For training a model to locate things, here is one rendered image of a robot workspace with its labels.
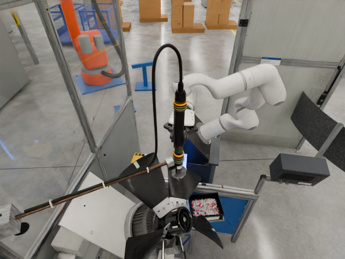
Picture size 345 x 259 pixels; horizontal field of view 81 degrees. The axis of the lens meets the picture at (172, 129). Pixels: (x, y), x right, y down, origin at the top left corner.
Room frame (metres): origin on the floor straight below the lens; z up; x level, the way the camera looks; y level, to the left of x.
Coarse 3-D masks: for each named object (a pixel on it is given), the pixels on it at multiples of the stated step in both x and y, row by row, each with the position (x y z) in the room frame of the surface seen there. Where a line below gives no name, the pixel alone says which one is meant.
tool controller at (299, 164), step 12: (288, 156) 0.82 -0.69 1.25; (300, 156) 0.81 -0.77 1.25; (276, 168) 0.80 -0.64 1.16; (288, 168) 0.74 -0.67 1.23; (300, 168) 0.74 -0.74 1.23; (312, 168) 0.74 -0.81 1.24; (324, 168) 0.74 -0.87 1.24; (276, 180) 0.77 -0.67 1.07; (288, 180) 0.76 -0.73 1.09; (300, 180) 0.74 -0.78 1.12; (312, 180) 0.72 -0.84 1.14
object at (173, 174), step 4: (168, 164) 0.51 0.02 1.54; (172, 164) 0.52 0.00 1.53; (168, 168) 0.52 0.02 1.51; (172, 168) 0.52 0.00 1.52; (184, 168) 0.56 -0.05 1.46; (172, 172) 0.52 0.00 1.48; (184, 172) 0.54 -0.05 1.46; (172, 176) 0.52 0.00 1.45; (176, 176) 0.52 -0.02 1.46; (180, 176) 0.52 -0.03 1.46; (184, 176) 0.52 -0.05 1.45
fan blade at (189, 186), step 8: (168, 176) 0.72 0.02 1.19; (192, 176) 0.74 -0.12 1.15; (168, 184) 0.66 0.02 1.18; (176, 184) 0.66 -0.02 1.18; (184, 184) 0.67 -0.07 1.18; (192, 184) 0.68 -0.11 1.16; (168, 192) 0.61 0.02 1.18; (176, 192) 0.61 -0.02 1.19; (184, 192) 0.62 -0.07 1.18; (192, 192) 0.62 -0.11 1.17
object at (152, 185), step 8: (136, 160) 0.63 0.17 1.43; (144, 160) 0.64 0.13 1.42; (128, 168) 0.59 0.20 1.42; (136, 168) 0.60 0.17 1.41; (160, 168) 0.63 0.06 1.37; (136, 176) 0.57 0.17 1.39; (144, 176) 0.58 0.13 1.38; (152, 176) 0.59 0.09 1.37; (160, 176) 0.59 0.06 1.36; (128, 184) 0.54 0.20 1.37; (136, 184) 0.54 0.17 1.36; (144, 184) 0.55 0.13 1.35; (152, 184) 0.56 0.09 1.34; (160, 184) 0.56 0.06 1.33; (136, 192) 0.52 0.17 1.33; (144, 192) 0.53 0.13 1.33; (152, 192) 0.53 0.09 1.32; (160, 192) 0.53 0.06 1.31; (144, 200) 0.50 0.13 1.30; (152, 200) 0.50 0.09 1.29; (160, 200) 0.51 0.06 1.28; (152, 208) 0.48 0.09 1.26
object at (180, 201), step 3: (171, 198) 0.58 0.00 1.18; (174, 198) 0.58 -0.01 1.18; (177, 198) 0.58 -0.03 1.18; (180, 198) 0.58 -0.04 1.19; (171, 201) 0.56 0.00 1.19; (174, 201) 0.56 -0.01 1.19; (180, 201) 0.56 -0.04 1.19; (183, 201) 0.56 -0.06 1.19; (174, 204) 0.54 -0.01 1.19; (177, 204) 0.54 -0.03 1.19; (180, 204) 0.54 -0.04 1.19; (174, 207) 0.53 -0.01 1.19
